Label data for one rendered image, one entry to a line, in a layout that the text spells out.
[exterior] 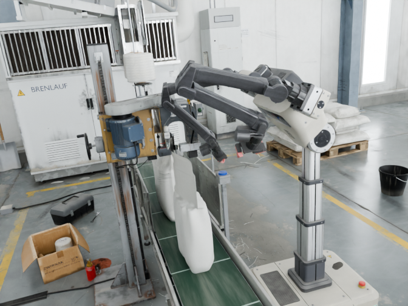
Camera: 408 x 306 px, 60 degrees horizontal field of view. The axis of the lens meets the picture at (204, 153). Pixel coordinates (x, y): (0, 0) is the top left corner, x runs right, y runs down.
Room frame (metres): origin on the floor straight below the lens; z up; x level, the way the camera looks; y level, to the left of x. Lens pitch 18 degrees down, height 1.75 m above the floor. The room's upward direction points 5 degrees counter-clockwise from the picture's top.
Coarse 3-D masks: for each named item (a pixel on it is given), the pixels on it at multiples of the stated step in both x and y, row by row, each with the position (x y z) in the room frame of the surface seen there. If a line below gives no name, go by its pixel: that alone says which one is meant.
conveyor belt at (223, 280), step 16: (144, 176) 3.51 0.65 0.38; (160, 208) 2.72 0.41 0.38; (160, 224) 2.45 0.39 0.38; (160, 240) 2.21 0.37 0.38; (176, 240) 2.19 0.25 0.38; (176, 256) 2.00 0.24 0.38; (224, 256) 1.96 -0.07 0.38; (176, 272) 1.84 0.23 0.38; (208, 272) 1.81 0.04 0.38; (224, 272) 1.80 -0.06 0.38; (192, 288) 1.67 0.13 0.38; (208, 288) 1.66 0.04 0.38; (224, 288) 1.65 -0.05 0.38; (240, 288) 1.64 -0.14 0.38; (192, 304) 1.55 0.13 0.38; (208, 304) 1.54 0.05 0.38; (224, 304) 1.53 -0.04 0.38; (240, 304) 1.52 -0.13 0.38; (256, 304) 1.51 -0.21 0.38
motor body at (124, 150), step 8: (112, 120) 1.99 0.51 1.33; (120, 120) 1.97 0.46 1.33; (128, 120) 1.99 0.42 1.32; (112, 128) 1.99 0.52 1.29; (120, 128) 1.98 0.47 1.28; (112, 136) 2.02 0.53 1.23; (120, 136) 1.97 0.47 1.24; (120, 144) 1.98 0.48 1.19; (128, 144) 1.99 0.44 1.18; (136, 144) 2.02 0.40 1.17; (120, 152) 1.97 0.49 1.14; (128, 152) 1.97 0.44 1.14
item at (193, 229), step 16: (176, 160) 2.14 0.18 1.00; (176, 176) 1.94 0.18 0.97; (192, 176) 1.76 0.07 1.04; (176, 192) 2.03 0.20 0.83; (192, 192) 1.79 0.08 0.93; (176, 208) 2.00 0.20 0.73; (192, 208) 1.79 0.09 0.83; (176, 224) 2.02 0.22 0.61; (192, 224) 1.78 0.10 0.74; (208, 224) 1.81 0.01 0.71; (192, 240) 1.78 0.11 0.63; (208, 240) 1.80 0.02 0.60; (192, 256) 1.78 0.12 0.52; (208, 256) 1.80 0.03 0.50; (192, 272) 1.81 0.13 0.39
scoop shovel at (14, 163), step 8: (0, 128) 5.36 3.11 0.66; (0, 144) 5.30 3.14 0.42; (8, 144) 5.34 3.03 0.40; (0, 152) 5.31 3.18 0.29; (8, 152) 5.34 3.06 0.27; (16, 152) 5.32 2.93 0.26; (0, 160) 5.26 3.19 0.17; (8, 160) 5.30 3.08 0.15; (16, 160) 5.32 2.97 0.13; (0, 168) 5.22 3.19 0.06; (8, 168) 5.27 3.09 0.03; (16, 168) 5.29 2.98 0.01
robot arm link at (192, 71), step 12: (180, 72) 1.43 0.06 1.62; (192, 72) 1.36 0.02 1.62; (204, 72) 1.38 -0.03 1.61; (216, 72) 1.39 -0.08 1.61; (228, 72) 1.41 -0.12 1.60; (180, 84) 1.37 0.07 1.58; (228, 84) 1.41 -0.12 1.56; (240, 84) 1.41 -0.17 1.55; (252, 84) 1.41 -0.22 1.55; (264, 84) 1.41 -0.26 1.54; (276, 84) 1.41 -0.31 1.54; (180, 96) 1.39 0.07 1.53; (276, 96) 1.41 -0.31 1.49
